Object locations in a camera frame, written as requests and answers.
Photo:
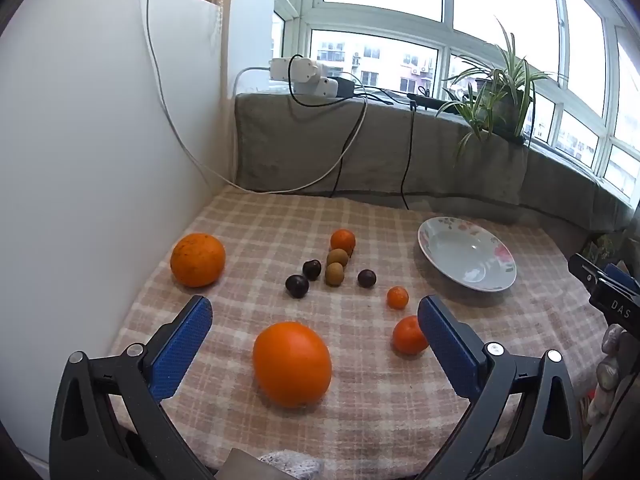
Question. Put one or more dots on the person's right hand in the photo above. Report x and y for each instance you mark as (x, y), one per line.
(607, 360)

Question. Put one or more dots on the checked pink blanket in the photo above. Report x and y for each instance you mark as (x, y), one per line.
(240, 220)

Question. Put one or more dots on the small tangerine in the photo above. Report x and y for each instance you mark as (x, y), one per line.
(397, 297)

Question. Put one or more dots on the dark purple plum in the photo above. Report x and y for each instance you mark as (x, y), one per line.
(366, 278)
(297, 285)
(311, 269)

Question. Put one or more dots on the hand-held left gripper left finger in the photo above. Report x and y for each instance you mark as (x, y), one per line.
(182, 345)

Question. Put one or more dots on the white power strip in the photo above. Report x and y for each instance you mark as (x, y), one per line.
(317, 88)

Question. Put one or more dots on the person's left hand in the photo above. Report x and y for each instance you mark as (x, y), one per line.
(290, 465)

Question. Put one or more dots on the potted spider plant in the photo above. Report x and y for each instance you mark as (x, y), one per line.
(505, 100)

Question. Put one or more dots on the white charger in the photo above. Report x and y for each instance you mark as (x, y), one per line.
(307, 69)
(280, 67)

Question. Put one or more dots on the black device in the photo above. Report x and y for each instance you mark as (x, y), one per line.
(427, 101)

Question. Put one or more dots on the grey cloth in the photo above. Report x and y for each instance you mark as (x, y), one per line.
(300, 150)

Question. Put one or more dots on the brown kiwi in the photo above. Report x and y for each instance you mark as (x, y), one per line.
(337, 257)
(334, 274)

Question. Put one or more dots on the floral white plate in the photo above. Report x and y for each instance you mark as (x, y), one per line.
(465, 255)

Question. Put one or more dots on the large speckled orange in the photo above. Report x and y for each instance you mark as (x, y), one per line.
(197, 260)

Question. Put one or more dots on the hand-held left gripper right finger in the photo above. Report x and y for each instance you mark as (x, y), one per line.
(445, 340)

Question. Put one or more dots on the black power adapter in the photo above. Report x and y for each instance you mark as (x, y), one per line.
(345, 87)

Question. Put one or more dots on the large smooth orange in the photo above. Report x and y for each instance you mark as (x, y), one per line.
(292, 364)

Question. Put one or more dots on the white window frame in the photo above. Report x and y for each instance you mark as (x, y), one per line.
(375, 25)

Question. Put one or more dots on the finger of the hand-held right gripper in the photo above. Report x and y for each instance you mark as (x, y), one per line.
(582, 267)
(619, 273)

